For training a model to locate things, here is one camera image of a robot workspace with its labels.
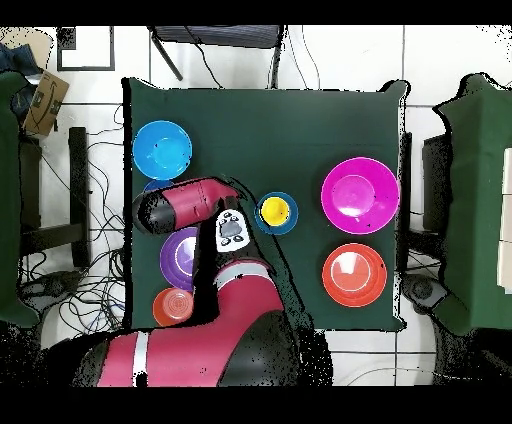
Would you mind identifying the brown cardboard box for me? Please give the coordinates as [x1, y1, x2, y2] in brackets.
[22, 70, 71, 138]

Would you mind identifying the large pink bowl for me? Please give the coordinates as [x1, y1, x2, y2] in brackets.
[320, 156, 401, 236]

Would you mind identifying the purple bowl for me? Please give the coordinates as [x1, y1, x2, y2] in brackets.
[159, 226, 199, 292]

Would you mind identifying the black metal stand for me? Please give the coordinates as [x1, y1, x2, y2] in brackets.
[146, 25, 286, 90]

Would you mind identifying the small light blue bowl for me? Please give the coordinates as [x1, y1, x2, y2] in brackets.
[254, 191, 300, 236]

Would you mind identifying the dark green table cloth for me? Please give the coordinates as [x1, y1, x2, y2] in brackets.
[121, 76, 410, 333]

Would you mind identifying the black bench frame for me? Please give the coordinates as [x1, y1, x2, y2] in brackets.
[19, 126, 92, 270]

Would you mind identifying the black square frame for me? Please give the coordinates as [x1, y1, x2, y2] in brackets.
[56, 26, 116, 72]

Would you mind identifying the small orange bowl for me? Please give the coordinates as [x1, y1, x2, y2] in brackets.
[152, 286, 196, 328]

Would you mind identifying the blue fabric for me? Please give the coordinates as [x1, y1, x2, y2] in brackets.
[0, 42, 43, 77]

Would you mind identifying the small dark blue bowl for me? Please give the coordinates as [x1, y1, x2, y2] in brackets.
[142, 179, 176, 193]

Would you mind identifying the black cable tangle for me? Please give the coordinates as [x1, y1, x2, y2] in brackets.
[19, 103, 131, 335]

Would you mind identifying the green cloth covered table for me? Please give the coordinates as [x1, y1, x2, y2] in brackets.
[432, 72, 512, 336]
[0, 70, 41, 330]

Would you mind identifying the large orange bowl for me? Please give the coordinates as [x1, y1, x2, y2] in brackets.
[321, 242, 389, 309]

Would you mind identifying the large light blue bowl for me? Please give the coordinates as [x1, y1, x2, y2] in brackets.
[132, 120, 194, 181]

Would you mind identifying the black box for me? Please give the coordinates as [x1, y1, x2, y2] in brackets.
[421, 133, 453, 234]

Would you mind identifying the yellow cup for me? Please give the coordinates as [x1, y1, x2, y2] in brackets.
[260, 196, 291, 226]

